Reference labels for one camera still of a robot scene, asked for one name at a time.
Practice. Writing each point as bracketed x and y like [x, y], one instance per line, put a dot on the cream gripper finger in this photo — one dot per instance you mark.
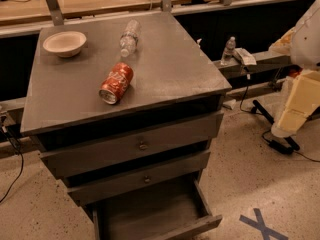
[300, 97]

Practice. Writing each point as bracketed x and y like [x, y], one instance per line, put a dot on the red coke can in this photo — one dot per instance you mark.
[117, 82]

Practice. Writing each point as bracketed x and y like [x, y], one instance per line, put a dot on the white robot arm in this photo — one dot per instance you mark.
[302, 42]

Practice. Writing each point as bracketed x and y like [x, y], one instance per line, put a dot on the open grey bottom drawer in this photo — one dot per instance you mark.
[172, 210]

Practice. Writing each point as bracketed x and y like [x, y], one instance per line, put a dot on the grey drawer cabinet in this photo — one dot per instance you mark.
[173, 80]

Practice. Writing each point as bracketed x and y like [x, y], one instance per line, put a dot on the grey middle drawer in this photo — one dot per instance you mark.
[139, 178]

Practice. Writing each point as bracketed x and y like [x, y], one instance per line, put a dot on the grey top drawer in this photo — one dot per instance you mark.
[91, 156]

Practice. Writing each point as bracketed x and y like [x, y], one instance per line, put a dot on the white paper packet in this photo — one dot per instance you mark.
[244, 57]

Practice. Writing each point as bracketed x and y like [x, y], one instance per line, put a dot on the small upright water bottle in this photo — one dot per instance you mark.
[228, 51]

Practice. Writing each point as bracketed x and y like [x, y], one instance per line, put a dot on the clear plastic water bottle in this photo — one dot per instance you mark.
[129, 38]

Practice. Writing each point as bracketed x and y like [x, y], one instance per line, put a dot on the white paper bowl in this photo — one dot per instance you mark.
[65, 44]

